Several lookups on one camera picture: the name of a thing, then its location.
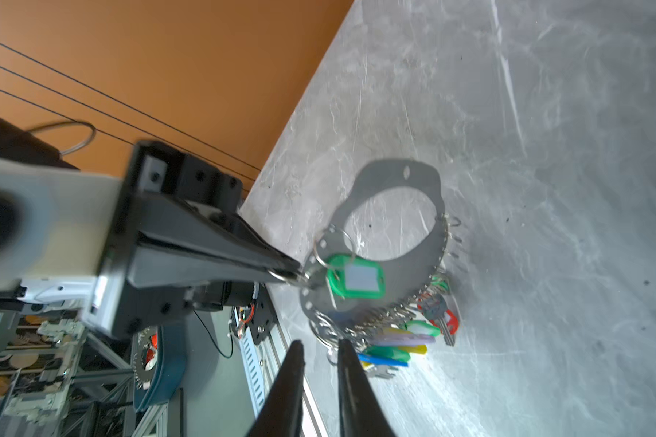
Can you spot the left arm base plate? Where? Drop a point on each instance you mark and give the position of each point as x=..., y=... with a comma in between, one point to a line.
x=253, y=314

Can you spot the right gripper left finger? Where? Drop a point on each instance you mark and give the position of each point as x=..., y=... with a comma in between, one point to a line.
x=282, y=413

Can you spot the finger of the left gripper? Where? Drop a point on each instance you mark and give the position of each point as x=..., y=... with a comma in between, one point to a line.
x=174, y=222
x=154, y=266

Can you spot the green key tag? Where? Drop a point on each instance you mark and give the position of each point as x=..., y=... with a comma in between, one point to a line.
x=351, y=277

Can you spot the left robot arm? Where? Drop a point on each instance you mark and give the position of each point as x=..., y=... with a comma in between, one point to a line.
x=22, y=147

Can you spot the aluminium front rail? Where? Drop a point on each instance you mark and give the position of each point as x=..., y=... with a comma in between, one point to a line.
x=262, y=363

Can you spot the grey metal key holder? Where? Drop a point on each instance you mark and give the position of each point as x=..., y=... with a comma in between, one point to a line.
x=407, y=276

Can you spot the red key tag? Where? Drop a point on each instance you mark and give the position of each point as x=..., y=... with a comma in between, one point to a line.
x=434, y=308

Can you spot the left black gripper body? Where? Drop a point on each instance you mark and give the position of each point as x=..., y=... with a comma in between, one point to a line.
x=117, y=308

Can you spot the blue key tag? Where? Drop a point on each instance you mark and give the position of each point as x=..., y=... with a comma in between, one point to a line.
x=376, y=360

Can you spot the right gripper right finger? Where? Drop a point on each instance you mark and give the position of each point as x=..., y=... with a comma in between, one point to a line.
x=360, y=412

